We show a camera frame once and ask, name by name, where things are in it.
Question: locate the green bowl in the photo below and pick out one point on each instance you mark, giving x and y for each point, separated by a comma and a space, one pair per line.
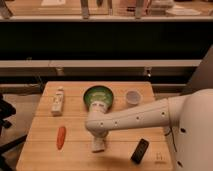
98, 93

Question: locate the white plastic cup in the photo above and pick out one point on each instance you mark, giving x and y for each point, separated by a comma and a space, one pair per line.
133, 97

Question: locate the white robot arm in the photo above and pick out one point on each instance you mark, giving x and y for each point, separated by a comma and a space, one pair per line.
192, 114

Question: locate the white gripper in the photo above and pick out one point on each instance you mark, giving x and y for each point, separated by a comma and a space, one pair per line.
98, 107

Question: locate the orange carrot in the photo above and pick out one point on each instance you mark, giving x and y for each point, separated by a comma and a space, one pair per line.
61, 137

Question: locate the white tube bottle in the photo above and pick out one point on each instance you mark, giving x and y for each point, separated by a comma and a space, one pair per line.
58, 100

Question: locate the white sponge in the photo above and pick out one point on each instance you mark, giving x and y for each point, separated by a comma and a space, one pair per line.
98, 144

